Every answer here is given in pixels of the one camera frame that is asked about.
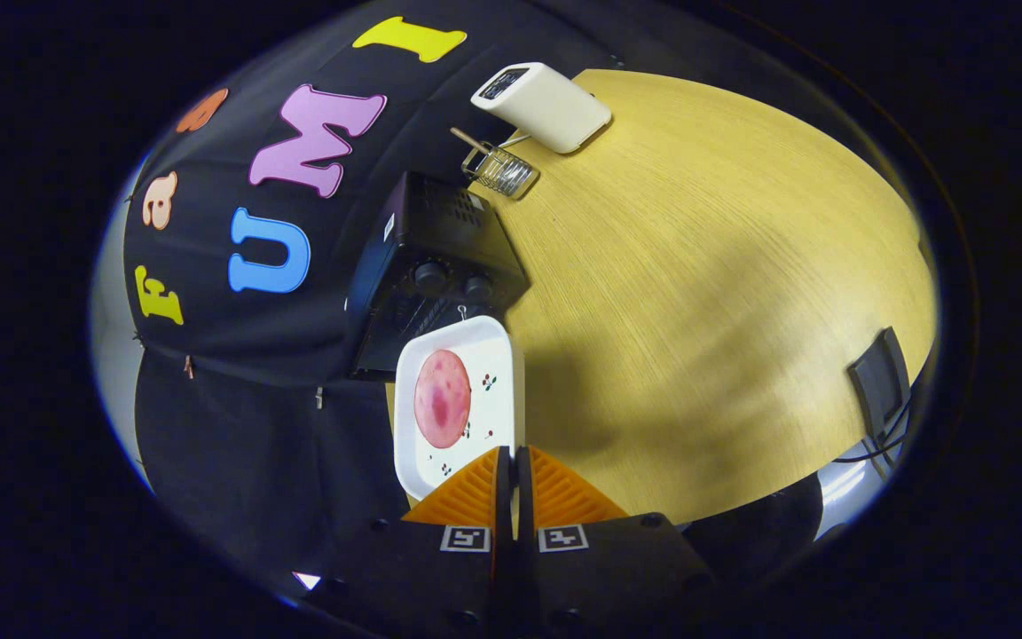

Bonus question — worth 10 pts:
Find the white square plate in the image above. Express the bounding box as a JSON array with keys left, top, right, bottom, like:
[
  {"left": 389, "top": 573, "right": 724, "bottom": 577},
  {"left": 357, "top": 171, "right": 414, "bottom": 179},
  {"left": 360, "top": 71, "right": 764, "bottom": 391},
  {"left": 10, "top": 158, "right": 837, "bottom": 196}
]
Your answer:
[{"left": 394, "top": 315, "right": 526, "bottom": 502}]

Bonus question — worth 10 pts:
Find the pink ham slice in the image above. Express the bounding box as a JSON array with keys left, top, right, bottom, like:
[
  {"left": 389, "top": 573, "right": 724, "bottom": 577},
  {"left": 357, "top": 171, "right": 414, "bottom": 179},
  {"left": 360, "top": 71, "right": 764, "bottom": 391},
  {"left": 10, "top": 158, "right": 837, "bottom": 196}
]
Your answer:
[{"left": 413, "top": 349, "right": 473, "bottom": 450}]

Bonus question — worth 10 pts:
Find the metal wire rack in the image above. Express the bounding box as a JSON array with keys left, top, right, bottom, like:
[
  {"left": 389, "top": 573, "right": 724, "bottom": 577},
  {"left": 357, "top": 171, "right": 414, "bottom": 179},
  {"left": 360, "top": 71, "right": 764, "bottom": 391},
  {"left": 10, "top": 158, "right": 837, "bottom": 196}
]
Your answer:
[{"left": 451, "top": 126, "right": 540, "bottom": 201}]

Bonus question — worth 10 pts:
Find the black flat panel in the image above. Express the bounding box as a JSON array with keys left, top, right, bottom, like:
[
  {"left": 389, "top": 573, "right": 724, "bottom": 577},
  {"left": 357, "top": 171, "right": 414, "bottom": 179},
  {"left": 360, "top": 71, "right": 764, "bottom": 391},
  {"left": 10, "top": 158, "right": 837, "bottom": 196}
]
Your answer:
[{"left": 848, "top": 327, "right": 913, "bottom": 445}]

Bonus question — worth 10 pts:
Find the white toaster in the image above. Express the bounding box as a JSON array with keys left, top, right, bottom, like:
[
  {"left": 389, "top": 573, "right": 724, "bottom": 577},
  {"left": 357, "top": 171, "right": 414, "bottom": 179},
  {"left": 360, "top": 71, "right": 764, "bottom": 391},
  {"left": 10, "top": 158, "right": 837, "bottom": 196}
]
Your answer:
[{"left": 470, "top": 62, "right": 613, "bottom": 155}]

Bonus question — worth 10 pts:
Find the black backdrop cloth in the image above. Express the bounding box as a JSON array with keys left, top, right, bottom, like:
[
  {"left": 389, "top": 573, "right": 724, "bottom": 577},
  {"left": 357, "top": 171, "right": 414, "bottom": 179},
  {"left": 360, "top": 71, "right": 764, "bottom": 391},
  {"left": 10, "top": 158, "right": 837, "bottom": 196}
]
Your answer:
[{"left": 121, "top": 0, "right": 627, "bottom": 578}]

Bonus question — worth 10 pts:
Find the black cable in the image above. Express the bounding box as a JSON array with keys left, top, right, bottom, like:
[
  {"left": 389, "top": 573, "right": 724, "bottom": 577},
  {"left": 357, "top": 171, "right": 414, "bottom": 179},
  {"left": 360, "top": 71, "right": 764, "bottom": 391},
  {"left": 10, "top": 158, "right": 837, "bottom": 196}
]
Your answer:
[{"left": 830, "top": 399, "right": 913, "bottom": 466}]

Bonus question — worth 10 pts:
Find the black toaster oven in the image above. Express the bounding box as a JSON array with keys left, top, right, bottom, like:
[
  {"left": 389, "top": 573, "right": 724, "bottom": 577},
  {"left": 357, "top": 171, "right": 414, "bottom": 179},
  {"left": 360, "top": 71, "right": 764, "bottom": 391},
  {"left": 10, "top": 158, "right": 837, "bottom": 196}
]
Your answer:
[{"left": 344, "top": 170, "right": 531, "bottom": 381}]

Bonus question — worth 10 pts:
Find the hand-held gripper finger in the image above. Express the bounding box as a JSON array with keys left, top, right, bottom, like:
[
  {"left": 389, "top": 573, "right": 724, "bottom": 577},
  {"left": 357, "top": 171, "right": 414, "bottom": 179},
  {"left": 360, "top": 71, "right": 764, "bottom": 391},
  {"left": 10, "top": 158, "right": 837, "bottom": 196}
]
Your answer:
[
  {"left": 515, "top": 446, "right": 718, "bottom": 636},
  {"left": 298, "top": 446, "right": 513, "bottom": 636}
]

